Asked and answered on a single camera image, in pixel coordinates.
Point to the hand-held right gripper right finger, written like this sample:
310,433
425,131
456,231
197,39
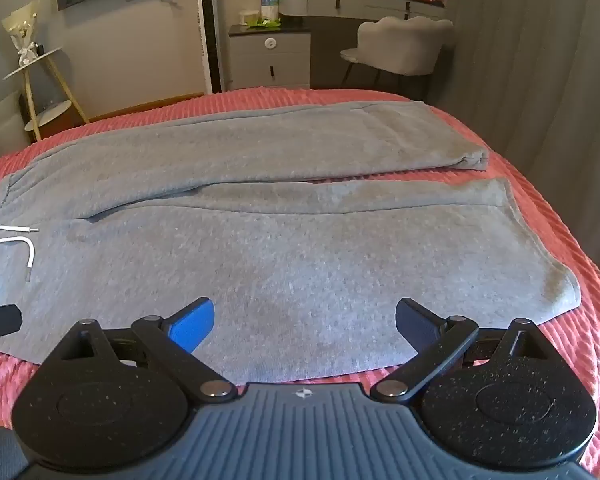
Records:
416,324

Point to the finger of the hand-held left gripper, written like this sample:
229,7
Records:
2,319

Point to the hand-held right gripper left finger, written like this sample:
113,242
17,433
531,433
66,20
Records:
195,325

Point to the grey socks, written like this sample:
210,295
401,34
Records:
280,240

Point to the pink ribbed bedspread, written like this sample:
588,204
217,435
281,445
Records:
555,200

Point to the white cylindrical stool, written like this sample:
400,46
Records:
7,127

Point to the wooden-legged round side table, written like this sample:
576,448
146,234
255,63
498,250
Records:
45,85

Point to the grey curtain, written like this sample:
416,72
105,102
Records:
530,70

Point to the grey nightstand with drawers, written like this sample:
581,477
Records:
272,57

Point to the grey shell-back chair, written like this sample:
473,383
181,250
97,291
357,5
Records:
400,45

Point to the clear plastic bag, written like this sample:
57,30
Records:
22,30

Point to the green item on nightstand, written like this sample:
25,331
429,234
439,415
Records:
265,22

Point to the small white box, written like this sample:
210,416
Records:
247,17

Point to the grey vanity desk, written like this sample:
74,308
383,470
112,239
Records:
360,2

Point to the blue and white box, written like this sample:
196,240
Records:
270,5

